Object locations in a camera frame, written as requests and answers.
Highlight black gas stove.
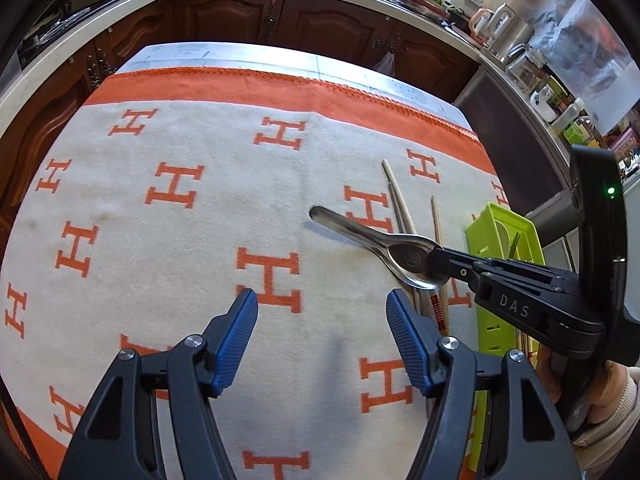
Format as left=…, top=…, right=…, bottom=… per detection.
left=15, top=0, right=142, bottom=69

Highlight steel soup spoon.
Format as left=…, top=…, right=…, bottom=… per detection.
left=309, top=205, right=453, bottom=291

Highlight beige stone countertop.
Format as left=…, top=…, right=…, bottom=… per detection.
left=0, top=0, right=506, bottom=126

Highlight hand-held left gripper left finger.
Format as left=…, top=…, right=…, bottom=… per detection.
left=59, top=287, right=261, bottom=480

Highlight orange and white printed blanket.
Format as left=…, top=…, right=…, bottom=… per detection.
left=0, top=66, right=511, bottom=480

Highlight cream chopstick red patterned end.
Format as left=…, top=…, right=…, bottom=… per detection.
left=381, top=159, right=449, bottom=337

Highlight person's right hand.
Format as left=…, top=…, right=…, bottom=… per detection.
left=536, top=346, right=570, bottom=405

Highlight translucent plastic bottle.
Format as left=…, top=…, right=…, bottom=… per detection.
left=550, top=97, right=586, bottom=136

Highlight stainless steel cabinet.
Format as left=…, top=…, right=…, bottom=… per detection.
left=452, top=67, right=576, bottom=217

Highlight white paper sheet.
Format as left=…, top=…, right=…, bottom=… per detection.
left=575, top=45, right=640, bottom=132

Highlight hanging clear plastic bag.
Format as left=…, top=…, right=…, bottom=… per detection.
left=374, top=50, right=397, bottom=79

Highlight green label bottle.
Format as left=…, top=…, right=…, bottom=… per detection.
left=562, top=115, right=597, bottom=147

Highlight green plastic utensil tray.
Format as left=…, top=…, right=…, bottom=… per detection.
left=464, top=201, right=547, bottom=468

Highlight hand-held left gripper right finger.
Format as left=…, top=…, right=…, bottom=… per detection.
left=385, top=288, right=583, bottom=480

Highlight person's right forearm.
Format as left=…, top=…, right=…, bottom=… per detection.
left=570, top=360, right=640, bottom=480

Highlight steel electric kettle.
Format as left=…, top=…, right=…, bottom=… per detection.
left=482, top=4, right=537, bottom=59

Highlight brown wooden kitchen cabinets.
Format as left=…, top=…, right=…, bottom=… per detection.
left=0, top=0, right=483, bottom=241

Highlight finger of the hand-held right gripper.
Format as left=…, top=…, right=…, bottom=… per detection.
left=427, top=246, right=607, bottom=347

